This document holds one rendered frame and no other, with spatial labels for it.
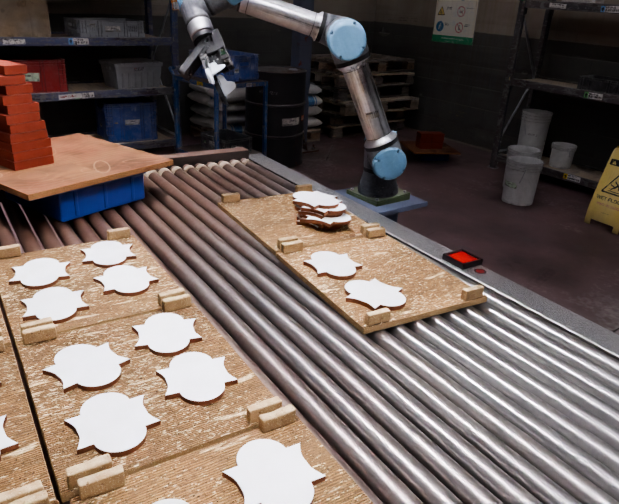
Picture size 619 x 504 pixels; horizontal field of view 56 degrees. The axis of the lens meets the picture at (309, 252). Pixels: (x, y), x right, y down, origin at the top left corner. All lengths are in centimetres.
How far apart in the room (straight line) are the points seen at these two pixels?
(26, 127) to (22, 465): 117
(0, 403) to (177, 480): 34
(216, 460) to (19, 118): 127
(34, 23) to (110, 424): 494
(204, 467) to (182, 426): 10
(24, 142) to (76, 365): 95
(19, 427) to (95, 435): 12
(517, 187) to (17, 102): 415
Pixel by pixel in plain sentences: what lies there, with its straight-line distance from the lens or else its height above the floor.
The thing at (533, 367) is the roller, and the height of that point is 91.
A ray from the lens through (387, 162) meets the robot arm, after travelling 197.
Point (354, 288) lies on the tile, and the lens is 134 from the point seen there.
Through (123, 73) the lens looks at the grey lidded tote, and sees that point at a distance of 586.
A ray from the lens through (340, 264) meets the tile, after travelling 145.
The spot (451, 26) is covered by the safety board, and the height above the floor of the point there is 129.
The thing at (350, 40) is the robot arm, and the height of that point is 143.
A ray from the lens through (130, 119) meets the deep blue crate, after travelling 597.
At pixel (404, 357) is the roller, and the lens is 118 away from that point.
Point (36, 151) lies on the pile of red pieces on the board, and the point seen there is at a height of 109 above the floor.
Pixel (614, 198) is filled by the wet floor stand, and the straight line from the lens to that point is 502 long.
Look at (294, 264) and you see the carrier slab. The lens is 146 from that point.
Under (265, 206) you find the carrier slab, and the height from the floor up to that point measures 94.
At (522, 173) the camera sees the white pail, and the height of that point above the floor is 28.
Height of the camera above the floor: 156
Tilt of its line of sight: 24 degrees down
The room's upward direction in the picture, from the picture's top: 3 degrees clockwise
